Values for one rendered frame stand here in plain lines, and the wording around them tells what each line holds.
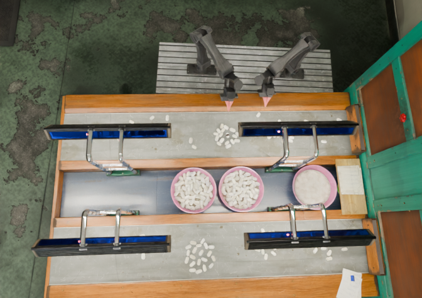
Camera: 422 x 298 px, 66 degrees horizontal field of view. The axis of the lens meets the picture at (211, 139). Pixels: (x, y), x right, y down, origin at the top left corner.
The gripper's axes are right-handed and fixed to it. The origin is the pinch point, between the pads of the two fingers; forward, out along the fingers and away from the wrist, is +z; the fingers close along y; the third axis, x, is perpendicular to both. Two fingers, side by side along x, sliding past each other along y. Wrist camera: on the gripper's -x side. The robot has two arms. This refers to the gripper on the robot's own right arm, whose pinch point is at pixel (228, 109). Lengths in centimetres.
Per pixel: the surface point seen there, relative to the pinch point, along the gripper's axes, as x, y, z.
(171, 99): 13.8, -34.3, -2.1
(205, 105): 10.7, -13.1, 1.2
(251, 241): -68, 5, 40
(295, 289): -60, 33, 83
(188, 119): 7.4, -24.3, 9.0
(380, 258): -57, 78, 65
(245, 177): -17.5, 9.4, 37.3
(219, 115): 9.0, -4.5, 7.0
